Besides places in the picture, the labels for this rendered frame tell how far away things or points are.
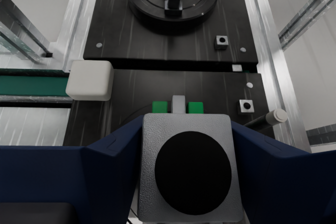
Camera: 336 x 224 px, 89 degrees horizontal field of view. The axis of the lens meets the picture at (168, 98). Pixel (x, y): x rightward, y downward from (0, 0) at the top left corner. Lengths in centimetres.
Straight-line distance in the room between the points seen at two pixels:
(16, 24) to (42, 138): 15
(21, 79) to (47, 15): 24
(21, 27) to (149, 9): 16
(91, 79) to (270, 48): 26
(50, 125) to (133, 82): 14
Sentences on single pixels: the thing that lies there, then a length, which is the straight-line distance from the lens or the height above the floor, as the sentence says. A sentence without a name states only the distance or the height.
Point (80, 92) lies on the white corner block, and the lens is 21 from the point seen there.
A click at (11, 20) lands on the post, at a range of 26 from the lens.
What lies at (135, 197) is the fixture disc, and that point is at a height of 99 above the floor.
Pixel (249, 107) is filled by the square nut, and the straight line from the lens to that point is 22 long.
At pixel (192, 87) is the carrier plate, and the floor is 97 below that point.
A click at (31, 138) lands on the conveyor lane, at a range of 31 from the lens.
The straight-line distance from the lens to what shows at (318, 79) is 48.
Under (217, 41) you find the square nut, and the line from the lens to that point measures 25.
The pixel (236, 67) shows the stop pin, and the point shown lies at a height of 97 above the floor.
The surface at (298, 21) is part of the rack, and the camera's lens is 34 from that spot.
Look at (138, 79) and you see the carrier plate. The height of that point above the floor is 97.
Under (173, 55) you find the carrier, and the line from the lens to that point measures 24.
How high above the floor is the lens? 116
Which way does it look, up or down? 68 degrees down
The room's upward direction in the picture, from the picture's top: 6 degrees clockwise
